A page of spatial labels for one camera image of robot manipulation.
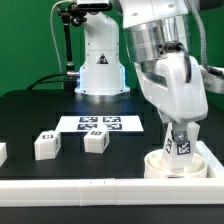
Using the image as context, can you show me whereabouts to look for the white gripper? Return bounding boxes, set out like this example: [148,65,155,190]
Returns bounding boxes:
[134,53,208,144]

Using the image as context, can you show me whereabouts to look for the white AprilTag base sheet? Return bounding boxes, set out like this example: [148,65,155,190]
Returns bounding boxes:
[56,115,143,133]

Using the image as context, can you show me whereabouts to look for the white U-shaped barrier frame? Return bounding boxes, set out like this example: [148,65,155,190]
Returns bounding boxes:
[0,141,224,207]

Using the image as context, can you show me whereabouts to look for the black floor cables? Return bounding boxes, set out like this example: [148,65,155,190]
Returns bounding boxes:
[26,72,78,91]

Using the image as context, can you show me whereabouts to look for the rear camera on pole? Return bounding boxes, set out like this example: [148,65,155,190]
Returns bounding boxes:
[77,0,110,9]

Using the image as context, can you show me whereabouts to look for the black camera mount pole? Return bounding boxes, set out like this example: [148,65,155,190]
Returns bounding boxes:
[57,2,87,77]

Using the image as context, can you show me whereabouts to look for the grey cable on pole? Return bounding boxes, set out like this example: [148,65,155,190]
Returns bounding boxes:
[49,0,73,73]

